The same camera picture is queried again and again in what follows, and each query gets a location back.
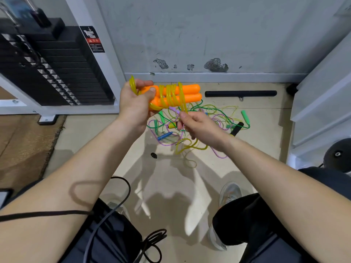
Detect person's right hand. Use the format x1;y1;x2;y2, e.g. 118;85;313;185
177;111;231;153

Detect person's left hand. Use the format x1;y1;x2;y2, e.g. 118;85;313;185
118;78;158;135

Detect orange-handled yellow jump rope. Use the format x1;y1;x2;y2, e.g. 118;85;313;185
129;75;209;169

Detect person's right forearm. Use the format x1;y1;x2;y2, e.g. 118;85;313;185
219;135;351;263

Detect person's left forearm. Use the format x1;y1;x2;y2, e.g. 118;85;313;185
0;117;146;263

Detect black and red warning sticker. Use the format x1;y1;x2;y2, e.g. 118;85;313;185
80;26;106;53

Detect person's grey right shoe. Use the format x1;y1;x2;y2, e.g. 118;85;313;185
207;182;242;251

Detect black weight stack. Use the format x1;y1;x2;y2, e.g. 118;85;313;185
0;18;115;106

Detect black trousers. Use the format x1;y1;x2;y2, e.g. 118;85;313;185
59;189;324;263

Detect white machine panel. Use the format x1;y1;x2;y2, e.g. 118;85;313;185
286;31;351;170

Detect brown floor mat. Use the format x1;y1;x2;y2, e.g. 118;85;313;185
0;114;67;195

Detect metal guide rod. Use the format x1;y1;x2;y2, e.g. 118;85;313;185
22;0;39;12

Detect black round weight plate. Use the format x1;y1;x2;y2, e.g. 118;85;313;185
323;138;351;174

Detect smartphone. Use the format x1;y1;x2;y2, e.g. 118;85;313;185
0;189;14;209

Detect blue jump rope handle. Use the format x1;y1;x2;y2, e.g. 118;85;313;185
157;131;174;142

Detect purple cord jump rope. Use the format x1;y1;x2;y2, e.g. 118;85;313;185
147;106;229;160

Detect black-handled thin yellow jump rope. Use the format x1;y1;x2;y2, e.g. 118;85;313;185
192;105;245;137

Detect white weight machine frame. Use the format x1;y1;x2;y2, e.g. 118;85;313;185
0;0;127;126

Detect green jump rope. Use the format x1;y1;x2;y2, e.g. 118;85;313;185
152;100;251;135

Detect black foam bar handle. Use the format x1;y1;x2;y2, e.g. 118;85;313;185
205;90;278;102

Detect coiled black cable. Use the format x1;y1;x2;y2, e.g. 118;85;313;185
140;228;168;263

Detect grey cable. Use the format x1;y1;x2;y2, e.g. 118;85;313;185
82;203;124;263

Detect thin black cable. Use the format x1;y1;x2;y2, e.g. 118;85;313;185
0;176;131;223

